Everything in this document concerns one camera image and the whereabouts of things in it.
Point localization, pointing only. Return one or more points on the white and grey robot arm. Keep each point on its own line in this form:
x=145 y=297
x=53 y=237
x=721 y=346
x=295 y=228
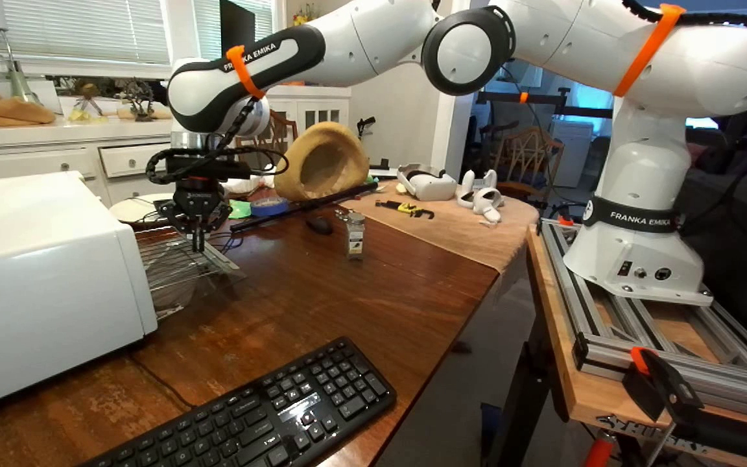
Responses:
x=646 y=78

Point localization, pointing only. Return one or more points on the green round lid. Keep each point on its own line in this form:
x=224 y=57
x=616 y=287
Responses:
x=238 y=209

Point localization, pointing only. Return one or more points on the black and orange clamp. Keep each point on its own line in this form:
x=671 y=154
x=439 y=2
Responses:
x=662 y=383

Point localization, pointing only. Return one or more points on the white hand controller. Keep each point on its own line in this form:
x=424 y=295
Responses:
x=489 y=201
x=468 y=189

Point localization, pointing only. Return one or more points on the yellow and black clamp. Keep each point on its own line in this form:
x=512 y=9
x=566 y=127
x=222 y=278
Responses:
x=406 y=209

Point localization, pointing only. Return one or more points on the glass toaster oven door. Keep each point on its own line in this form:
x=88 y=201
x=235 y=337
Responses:
x=172 y=301

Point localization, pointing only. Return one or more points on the black computer keyboard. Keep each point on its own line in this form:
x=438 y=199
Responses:
x=263 y=415

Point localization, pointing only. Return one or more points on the long black rod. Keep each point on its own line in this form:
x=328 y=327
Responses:
x=308 y=203

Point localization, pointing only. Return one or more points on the white round plate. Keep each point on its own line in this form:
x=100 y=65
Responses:
x=130 y=209

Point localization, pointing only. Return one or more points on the white sideboard cabinet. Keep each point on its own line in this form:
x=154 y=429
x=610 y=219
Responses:
x=107 y=152

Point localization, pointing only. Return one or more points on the black computer mouse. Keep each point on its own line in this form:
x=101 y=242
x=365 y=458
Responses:
x=320 y=225

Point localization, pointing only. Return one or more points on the silver table lamp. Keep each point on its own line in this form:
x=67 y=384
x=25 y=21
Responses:
x=13 y=58

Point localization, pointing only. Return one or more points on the tan straw hat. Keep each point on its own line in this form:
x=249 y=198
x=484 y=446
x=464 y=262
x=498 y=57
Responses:
x=321 y=162

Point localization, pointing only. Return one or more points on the dark metal figurine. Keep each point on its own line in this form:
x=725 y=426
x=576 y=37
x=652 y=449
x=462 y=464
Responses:
x=138 y=98

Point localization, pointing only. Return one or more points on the tan folded cloth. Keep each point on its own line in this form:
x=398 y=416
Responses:
x=4 y=111

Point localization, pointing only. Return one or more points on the dark monitor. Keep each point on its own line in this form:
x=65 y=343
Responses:
x=236 y=26

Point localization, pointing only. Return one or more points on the white headset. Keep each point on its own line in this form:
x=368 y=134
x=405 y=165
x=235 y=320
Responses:
x=426 y=183

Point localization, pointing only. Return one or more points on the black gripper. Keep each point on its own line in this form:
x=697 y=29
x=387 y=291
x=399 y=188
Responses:
x=199 y=196

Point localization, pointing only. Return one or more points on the wooden bench robot stand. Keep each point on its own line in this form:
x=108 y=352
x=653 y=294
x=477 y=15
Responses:
x=561 y=363

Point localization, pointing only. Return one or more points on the blue masking tape roll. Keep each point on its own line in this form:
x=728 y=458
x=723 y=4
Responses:
x=270 y=207

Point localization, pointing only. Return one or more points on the window with white blinds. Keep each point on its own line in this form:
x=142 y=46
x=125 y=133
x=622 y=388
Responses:
x=82 y=29

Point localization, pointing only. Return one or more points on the wooden rattan chair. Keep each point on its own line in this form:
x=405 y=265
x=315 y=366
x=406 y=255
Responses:
x=526 y=159

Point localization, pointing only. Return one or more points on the glass spice jar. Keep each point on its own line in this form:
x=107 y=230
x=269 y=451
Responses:
x=355 y=237

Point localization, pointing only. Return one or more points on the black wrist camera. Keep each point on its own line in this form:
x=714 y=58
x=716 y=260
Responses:
x=208 y=168

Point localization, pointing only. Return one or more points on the white toaster oven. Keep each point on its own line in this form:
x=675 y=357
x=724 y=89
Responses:
x=43 y=285

